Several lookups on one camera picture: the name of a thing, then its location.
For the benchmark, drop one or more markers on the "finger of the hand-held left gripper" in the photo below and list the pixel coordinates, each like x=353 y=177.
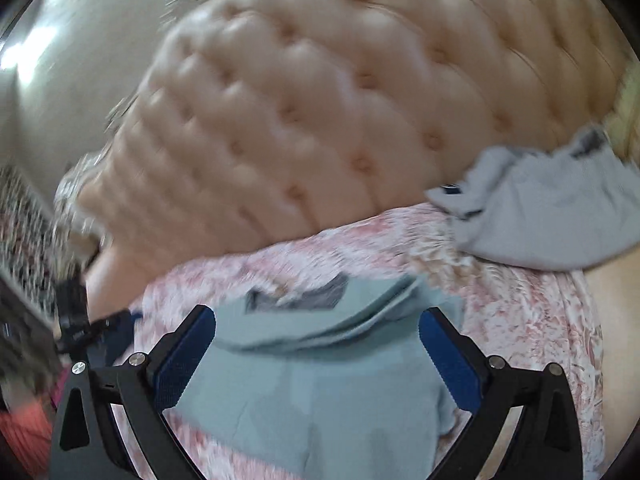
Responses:
x=115 y=325

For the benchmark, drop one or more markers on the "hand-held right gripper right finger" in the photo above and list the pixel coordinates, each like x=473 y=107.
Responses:
x=450 y=360

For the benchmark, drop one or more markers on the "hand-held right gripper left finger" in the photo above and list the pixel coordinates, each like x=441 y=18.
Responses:
x=185 y=355

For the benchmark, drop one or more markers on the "light green shirt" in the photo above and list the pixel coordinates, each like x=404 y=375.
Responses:
x=310 y=400

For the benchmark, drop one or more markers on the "pink floral blanket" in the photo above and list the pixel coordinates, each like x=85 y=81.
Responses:
x=525 y=320

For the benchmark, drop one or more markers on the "white openwork screen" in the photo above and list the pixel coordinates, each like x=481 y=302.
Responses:
x=25 y=230

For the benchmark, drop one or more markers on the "grey garment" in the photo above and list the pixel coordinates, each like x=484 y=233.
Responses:
x=550 y=210

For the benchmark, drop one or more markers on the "beige tufted leather sofa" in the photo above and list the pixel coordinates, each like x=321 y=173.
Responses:
x=325 y=110

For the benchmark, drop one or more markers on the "striped yellow pillow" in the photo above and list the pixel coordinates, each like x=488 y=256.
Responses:
x=627 y=120

